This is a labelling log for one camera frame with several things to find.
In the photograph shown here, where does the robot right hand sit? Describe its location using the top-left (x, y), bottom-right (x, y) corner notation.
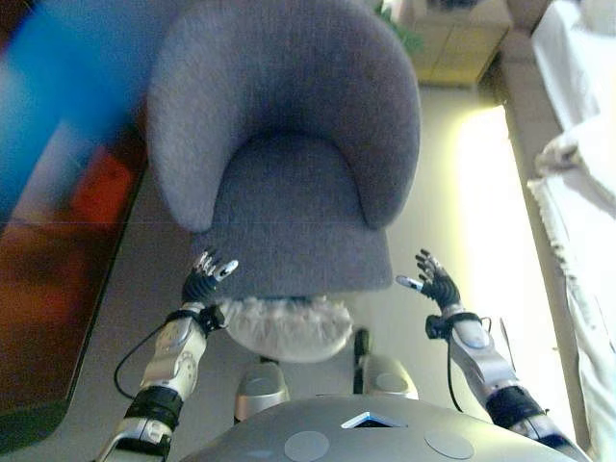
top-left (395, 248), bottom-right (461, 310)

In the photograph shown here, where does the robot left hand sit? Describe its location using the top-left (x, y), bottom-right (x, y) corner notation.
top-left (182, 247), bottom-right (240, 307)

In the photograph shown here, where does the white fringed cushion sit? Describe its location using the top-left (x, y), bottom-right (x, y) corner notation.
top-left (218, 294), bottom-right (355, 364)

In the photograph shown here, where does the thin dark stick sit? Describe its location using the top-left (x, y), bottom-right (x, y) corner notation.
top-left (499, 316), bottom-right (517, 372)

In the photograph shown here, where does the silver robot left leg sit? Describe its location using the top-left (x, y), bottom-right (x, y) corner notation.
top-left (233, 357), bottom-right (291, 425)

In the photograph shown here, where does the white fringed bed throw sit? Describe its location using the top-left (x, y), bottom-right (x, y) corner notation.
top-left (526, 129), bottom-right (616, 462)

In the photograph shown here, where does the glossy brown wooden cabinet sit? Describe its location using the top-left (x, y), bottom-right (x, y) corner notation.
top-left (0, 0), bottom-right (151, 454)

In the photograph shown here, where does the silver robot torso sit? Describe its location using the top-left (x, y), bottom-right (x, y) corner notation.
top-left (177, 397), bottom-right (594, 462)

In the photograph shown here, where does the grey fabric armchair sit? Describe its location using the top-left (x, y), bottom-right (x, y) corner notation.
top-left (146, 0), bottom-right (423, 300)

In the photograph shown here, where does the light wooden nightstand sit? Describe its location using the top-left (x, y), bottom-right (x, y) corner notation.
top-left (394, 0), bottom-right (512, 89)

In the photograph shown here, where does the green potted plant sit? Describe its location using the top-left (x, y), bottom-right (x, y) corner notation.
top-left (372, 0), bottom-right (425, 55)

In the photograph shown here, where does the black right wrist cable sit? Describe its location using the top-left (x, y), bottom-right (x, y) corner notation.
top-left (445, 315), bottom-right (493, 414)

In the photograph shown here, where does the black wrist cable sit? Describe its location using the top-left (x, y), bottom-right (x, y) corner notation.
top-left (445, 315), bottom-right (493, 414)
top-left (114, 312), bottom-right (194, 401)

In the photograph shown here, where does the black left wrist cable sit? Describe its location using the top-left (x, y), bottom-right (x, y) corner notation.
top-left (114, 312), bottom-right (194, 401)

